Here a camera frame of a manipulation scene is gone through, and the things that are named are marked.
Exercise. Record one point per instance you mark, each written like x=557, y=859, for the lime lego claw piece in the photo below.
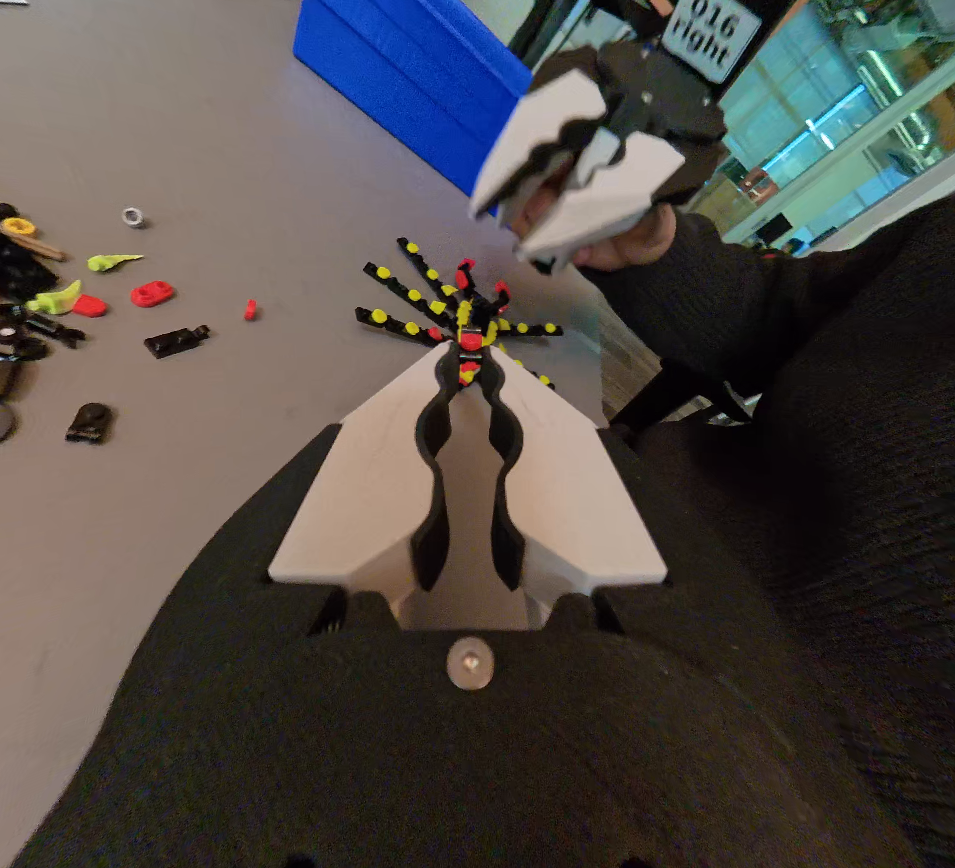
x=112, y=260

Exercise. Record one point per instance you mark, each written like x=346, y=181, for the pile of loose lego pieces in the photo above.
x=26, y=278

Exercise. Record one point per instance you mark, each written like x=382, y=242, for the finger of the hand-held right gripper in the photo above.
x=541, y=129
x=604, y=200

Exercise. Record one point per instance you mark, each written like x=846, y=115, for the person's right forearm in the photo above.
x=716, y=301

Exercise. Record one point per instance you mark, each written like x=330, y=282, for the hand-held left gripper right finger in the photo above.
x=582, y=510

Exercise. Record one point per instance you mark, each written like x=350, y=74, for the blue plastic bin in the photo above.
x=395, y=47

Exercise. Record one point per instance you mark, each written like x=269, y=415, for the black yellow lego spider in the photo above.
x=468, y=342

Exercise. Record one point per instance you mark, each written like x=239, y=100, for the red rounded lego plate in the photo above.
x=152, y=293

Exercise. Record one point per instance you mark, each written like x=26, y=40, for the person's right hand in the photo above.
x=634, y=245

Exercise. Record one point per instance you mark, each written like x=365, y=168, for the black round-top lego piece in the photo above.
x=89, y=423

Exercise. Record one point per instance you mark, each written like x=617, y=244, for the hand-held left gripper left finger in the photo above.
x=358, y=510

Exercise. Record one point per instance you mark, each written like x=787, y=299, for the black lego clip plate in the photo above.
x=176, y=341

